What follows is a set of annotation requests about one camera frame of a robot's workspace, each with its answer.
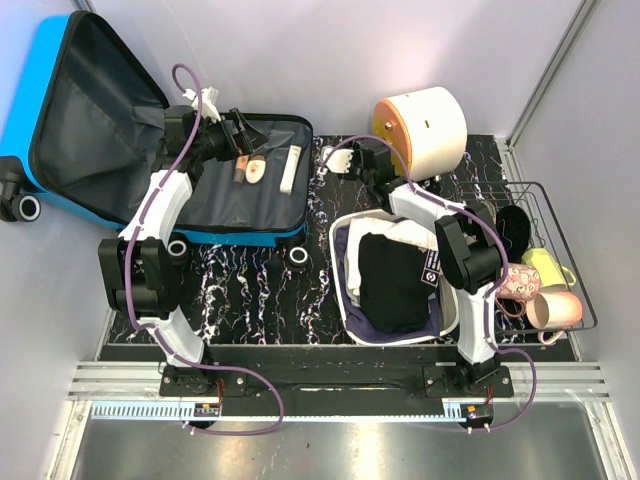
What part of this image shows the yellow-green mug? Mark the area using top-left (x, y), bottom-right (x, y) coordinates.
top-left (522, 248), bottom-right (577, 289)

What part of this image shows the aluminium rail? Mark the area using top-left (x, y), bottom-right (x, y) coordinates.
top-left (67, 362), bottom-right (609, 402)

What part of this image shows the pink patterned mug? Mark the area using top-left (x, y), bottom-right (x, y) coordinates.
top-left (495, 263), bottom-right (541, 318)

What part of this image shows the white plastic basin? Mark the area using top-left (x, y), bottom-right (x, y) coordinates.
top-left (329, 207), bottom-right (459, 347)

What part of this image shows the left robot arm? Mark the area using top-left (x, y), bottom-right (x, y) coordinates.
top-left (98, 105), bottom-right (267, 396)

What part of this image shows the white rectangular tube box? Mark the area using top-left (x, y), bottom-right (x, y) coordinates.
top-left (279, 145), bottom-right (301, 195)

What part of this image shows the white fluffy towel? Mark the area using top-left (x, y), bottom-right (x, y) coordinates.
top-left (344, 214), bottom-right (436, 306)

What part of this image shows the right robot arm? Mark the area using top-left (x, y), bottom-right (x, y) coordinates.
top-left (338, 135), bottom-right (508, 397)

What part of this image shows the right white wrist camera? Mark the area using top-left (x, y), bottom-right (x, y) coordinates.
top-left (321, 146), bottom-right (354, 174)

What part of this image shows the cream cylindrical drawer box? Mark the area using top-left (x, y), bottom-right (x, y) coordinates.
top-left (372, 87), bottom-right (467, 181)

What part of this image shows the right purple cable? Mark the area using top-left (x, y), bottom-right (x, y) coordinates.
top-left (319, 134), bottom-right (539, 434)

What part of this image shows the blue fish-print suitcase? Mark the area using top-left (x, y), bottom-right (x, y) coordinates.
top-left (1, 11), bottom-right (313, 247)

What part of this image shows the detached black white wheel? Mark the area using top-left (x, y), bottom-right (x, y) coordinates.
top-left (287, 246), bottom-right (309, 271)

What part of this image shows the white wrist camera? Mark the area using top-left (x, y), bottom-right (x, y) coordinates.
top-left (321, 146), bottom-right (354, 174)
top-left (182, 87), bottom-right (221, 123)

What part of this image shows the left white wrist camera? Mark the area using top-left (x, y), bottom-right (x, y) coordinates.
top-left (182, 87), bottom-right (221, 123)

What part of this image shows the purple cloth garment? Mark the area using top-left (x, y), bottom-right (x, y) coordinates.
top-left (334, 214), bottom-right (444, 346)

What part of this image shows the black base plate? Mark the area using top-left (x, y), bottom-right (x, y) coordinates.
top-left (159, 362), bottom-right (515, 399)

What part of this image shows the black bowl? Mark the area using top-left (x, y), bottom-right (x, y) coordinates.
top-left (496, 205), bottom-right (531, 263)

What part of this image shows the black cloth garment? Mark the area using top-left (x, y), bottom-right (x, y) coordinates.
top-left (358, 233), bottom-right (440, 339)

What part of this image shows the peach gradient mug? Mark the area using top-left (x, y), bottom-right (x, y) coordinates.
top-left (526, 291), bottom-right (583, 345)

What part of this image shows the black wire dish rack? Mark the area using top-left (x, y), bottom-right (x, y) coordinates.
top-left (451, 181), bottom-right (598, 331)

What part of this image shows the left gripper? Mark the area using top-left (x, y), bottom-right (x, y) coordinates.
top-left (192, 108), bottom-right (268, 163)

